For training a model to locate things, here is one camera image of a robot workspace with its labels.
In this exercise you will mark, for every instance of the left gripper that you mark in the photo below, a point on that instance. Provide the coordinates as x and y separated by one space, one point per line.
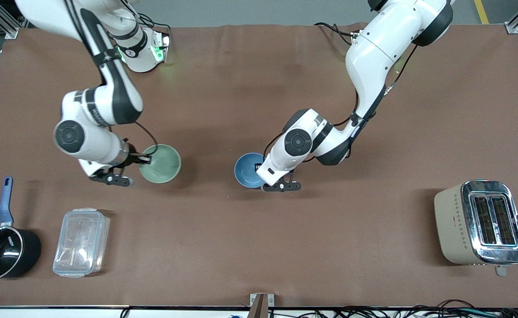
258 167

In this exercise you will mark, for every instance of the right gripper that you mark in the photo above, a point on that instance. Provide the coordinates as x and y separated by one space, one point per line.
131 158

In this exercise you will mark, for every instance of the blue bowl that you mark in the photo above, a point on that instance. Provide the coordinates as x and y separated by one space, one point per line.
245 170

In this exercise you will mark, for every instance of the green bowl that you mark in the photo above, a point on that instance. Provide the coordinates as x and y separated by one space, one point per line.
164 165

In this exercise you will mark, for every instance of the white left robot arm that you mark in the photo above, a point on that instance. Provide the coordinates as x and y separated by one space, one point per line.
373 57

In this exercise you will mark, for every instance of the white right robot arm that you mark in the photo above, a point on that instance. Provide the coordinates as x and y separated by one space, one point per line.
86 141

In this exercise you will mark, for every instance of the brown table mat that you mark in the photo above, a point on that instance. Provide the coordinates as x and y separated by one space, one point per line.
241 243

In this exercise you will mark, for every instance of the clear plastic food container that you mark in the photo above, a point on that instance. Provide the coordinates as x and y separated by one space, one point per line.
81 243

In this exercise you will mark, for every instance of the beige chrome toaster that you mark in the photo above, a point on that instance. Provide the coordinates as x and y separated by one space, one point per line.
457 225

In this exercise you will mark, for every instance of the metal mount bracket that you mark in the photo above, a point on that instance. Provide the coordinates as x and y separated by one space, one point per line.
261 302

